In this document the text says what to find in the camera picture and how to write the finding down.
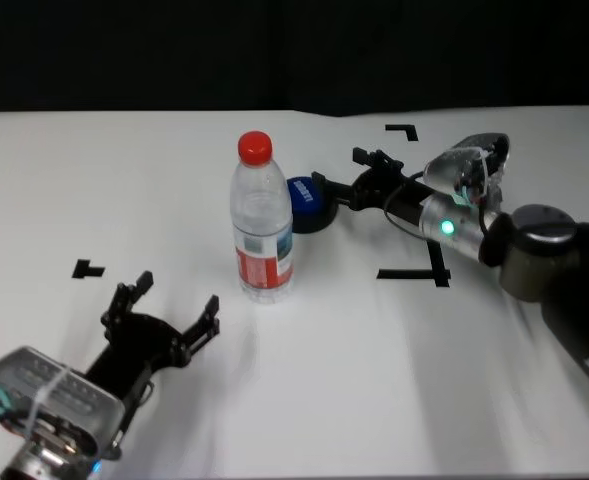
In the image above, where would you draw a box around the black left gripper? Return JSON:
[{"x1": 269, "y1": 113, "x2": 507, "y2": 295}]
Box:
[{"x1": 84, "y1": 270, "x2": 222, "y2": 401}]

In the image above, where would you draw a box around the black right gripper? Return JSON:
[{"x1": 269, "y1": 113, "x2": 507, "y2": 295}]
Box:
[{"x1": 310, "y1": 145, "x2": 428, "y2": 217}]

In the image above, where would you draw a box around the clear water bottle red cap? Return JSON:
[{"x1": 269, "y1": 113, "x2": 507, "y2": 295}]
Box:
[{"x1": 229, "y1": 130, "x2": 296, "y2": 306}]

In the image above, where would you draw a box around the black backdrop cloth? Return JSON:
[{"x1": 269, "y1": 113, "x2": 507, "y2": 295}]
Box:
[{"x1": 0, "y1": 0, "x2": 589, "y2": 120}]

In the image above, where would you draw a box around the grey right arm cable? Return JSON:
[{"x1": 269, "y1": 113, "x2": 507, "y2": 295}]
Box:
[{"x1": 381, "y1": 171, "x2": 490, "y2": 242}]

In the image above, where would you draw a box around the clear-cased right wrist camera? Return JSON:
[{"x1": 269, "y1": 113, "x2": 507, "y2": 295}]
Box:
[{"x1": 422, "y1": 131, "x2": 512, "y2": 207}]

